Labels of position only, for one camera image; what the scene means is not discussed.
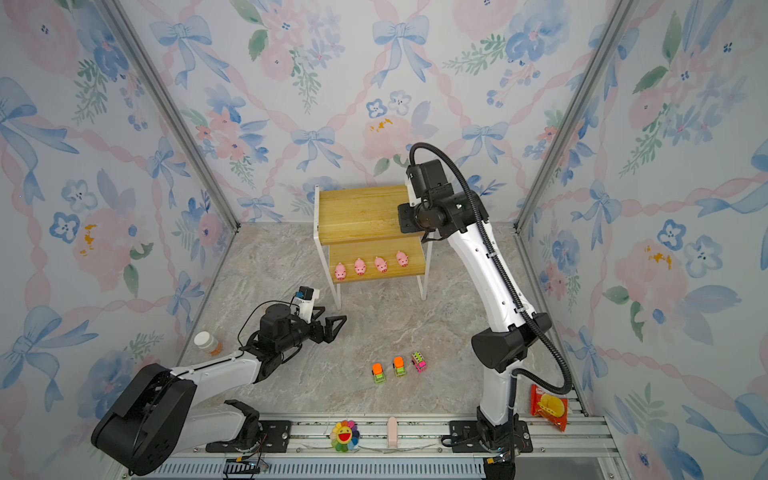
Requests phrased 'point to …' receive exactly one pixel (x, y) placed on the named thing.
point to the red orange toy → (549, 407)
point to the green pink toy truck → (419, 362)
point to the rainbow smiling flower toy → (345, 436)
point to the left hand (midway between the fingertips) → (335, 312)
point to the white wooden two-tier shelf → (357, 231)
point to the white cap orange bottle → (207, 342)
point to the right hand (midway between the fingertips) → (409, 214)
